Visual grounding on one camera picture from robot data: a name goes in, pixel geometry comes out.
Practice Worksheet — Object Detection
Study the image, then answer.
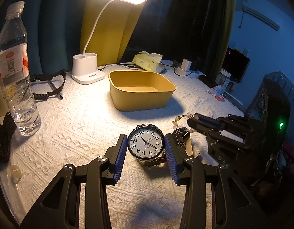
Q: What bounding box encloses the white dial silver wristwatch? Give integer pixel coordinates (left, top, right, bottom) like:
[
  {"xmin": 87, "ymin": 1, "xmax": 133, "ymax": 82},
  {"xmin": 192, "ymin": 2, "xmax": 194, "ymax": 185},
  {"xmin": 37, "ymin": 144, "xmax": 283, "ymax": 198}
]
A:
[{"xmin": 128, "ymin": 123, "xmax": 167, "ymax": 167}]

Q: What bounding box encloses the white power strip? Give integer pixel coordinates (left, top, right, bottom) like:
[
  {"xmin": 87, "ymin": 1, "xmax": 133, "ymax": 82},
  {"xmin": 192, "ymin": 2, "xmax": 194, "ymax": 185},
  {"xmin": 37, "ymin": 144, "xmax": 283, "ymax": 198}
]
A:
[{"xmin": 174, "ymin": 67, "xmax": 205, "ymax": 79}]

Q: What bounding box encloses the white desk lamp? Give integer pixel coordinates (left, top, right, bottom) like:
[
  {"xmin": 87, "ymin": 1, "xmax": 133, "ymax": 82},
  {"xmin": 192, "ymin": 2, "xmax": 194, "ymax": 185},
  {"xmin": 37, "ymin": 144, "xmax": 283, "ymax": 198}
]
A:
[{"xmin": 71, "ymin": 0, "xmax": 149, "ymax": 85}]

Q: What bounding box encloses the black cable bundle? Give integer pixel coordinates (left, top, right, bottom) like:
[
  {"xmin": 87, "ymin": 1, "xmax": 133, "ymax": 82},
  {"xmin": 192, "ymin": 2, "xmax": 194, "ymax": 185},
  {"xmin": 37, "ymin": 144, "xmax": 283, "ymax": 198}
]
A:
[{"xmin": 0, "ymin": 111, "xmax": 18, "ymax": 162}]

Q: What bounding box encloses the white jar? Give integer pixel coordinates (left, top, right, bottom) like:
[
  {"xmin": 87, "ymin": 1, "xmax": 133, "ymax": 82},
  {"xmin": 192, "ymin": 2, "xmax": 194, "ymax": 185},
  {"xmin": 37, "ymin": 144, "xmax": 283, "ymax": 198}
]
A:
[{"xmin": 216, "ymin": 68, "xmax": 231, "ymax": 90}]

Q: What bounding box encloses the white charger block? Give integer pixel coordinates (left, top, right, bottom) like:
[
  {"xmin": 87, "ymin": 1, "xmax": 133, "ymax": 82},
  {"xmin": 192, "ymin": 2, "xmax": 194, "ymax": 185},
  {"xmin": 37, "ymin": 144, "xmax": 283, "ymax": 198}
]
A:
[{"xmin": 181, "ymin": 58, "xmax": 192, "ymax": 72}]

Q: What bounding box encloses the white tube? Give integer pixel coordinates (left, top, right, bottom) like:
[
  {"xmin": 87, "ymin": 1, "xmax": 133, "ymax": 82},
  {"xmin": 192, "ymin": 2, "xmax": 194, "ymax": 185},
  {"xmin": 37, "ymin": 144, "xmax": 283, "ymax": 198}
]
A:
[{"xmin": 207, "ymin": 85, "xmax": 223, "ymax": 97}]

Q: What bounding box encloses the yellow tissue pack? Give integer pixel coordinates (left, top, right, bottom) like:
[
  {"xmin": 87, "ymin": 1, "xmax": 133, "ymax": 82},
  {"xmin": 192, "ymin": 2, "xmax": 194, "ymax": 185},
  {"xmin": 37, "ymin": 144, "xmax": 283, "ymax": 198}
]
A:
[{"xmin": 132, "ymin": 51, "xmax": 164, "ymax": 73}]

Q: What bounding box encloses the clear plastic water bottle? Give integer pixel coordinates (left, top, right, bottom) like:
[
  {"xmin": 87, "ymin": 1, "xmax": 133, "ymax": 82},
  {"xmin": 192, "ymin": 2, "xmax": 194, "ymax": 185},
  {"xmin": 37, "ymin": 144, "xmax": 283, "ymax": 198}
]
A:
[{"xmin": 0, "ymin": 1, "xmax": 41, "ymax": 136}]

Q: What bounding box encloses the yellow curtain panel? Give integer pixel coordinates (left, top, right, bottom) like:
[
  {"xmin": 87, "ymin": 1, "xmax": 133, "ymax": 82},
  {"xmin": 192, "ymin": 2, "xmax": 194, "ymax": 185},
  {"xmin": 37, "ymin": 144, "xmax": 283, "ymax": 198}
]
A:
[{"xmin": 79, "ymin": 0, "xmax": 156, "ymax": 67}]

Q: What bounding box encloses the black lamp cable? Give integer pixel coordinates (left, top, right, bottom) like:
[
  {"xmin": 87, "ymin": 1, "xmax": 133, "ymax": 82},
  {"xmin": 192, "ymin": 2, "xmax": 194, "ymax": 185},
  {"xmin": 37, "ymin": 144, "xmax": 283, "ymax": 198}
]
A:
[{"xmin": 98, "ymin": 61, "xmax": 140, "ymax": 71}]

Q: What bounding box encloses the white bottle cap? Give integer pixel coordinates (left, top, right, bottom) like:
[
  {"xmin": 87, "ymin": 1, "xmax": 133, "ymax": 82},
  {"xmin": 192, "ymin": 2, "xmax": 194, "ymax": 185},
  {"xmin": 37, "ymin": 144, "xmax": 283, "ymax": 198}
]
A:
[{"xmin": 10, "ymin": 164, "xmax": 22, "ymax": 183}]

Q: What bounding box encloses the white textured tablecloth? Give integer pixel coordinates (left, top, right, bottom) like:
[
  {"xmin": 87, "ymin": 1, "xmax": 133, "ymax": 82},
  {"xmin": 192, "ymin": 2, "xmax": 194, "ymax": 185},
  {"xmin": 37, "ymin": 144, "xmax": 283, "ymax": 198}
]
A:
[{"xmin": 0, "ymin": 60, "xmax": 244, "ymax": 229}]

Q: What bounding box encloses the black monitor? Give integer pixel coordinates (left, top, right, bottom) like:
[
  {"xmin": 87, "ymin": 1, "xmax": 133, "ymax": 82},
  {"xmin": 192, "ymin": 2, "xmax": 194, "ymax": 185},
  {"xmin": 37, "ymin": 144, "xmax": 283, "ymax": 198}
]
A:
[{"xmin": 222, "ymin": 47, "xmax": 250, "ymax": 83}]

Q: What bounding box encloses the red round lid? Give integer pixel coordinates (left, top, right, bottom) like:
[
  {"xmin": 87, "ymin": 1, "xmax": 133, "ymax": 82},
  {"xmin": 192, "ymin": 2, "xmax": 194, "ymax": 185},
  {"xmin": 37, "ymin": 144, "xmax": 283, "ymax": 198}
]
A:
[{"xmin": 215, "ymin": 96, "xmax": 225, "ymax": 102}]

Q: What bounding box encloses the wall air conditioner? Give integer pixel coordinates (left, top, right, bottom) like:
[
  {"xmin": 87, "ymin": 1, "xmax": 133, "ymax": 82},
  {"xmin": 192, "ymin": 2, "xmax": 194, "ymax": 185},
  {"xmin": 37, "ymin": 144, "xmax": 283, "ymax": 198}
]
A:
[{"xmin": 235, "ymin": 0, "xmax": 280, "ymax": 31}]

